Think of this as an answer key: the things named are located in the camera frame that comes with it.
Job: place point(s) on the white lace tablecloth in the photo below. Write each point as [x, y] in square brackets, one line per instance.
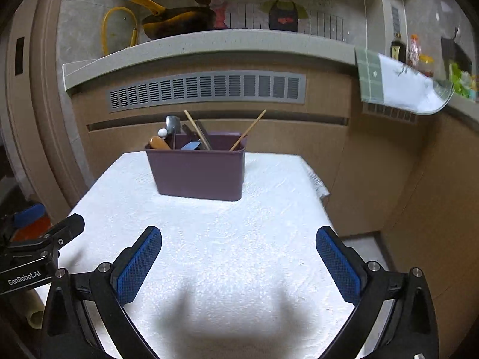
[233, 279]

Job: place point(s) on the white ball handle ladle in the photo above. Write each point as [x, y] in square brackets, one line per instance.
[162, 133]

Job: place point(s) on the blue plastic spoon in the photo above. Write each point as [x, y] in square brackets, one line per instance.
[191, 146]

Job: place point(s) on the yellow rimmed glass lid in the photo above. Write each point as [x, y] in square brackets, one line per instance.
[119, 30]

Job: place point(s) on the yellow handled dark pan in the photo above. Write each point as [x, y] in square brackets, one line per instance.
[165, 22]

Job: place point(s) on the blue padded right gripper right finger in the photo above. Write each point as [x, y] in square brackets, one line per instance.
[411, 329]

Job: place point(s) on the wooden chopstick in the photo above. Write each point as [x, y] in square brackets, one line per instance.
[250, 127]
[189, 118]

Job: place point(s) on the green white dish towel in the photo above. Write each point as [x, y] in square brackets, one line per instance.
[385, 81]

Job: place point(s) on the wooden spoon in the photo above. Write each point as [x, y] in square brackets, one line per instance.
[158, 143]

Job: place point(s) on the maroon plastic utensil holder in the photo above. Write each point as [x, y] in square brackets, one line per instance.
[215, 174]

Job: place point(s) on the black smiley handle fork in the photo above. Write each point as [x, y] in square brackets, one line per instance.
[187, 130]

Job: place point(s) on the black handled metal spoon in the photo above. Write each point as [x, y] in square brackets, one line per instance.
[204, 135]

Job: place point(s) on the red patterned bottle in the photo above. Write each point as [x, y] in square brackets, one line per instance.
[414, 51]

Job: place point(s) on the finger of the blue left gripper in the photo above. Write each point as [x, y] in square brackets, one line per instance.
[29, 215]

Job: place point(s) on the dark sauce bottle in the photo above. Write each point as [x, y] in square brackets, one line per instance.
[398, 51]

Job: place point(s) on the yellow lidded jar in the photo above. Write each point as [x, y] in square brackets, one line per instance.
[426, 65]

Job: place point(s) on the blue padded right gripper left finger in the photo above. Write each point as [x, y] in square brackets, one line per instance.
[67, 329]

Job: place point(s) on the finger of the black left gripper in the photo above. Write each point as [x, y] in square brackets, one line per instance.
[63, 232]

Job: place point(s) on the small grey vent grille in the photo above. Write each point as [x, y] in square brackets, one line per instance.
[389, 113]

